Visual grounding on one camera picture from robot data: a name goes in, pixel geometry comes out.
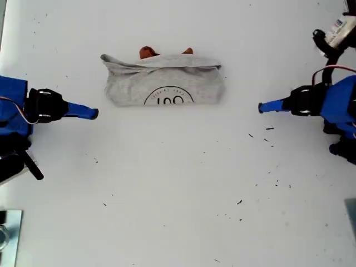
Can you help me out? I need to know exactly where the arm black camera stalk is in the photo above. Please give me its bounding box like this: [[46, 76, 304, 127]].
[[322, 51, 342, 86]]

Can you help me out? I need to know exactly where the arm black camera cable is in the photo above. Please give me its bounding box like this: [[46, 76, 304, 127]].
[[22, 150, 45, 181]]

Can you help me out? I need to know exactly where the arm red white wire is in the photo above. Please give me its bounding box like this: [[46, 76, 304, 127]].
[[313, 65, 356, 86], [0, 96, 38, 125]]

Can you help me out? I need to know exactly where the steel post with base plate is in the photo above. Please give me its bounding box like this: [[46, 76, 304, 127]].
[[0, 210, 23, 267]]

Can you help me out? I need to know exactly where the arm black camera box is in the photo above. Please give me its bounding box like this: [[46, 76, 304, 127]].
[[311, 15, 356, 59], [0, 151, 36, 184]]

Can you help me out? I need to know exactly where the grey shirt with brown sleeves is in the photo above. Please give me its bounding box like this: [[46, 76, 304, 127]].
[[100, 46, 223, 108]]

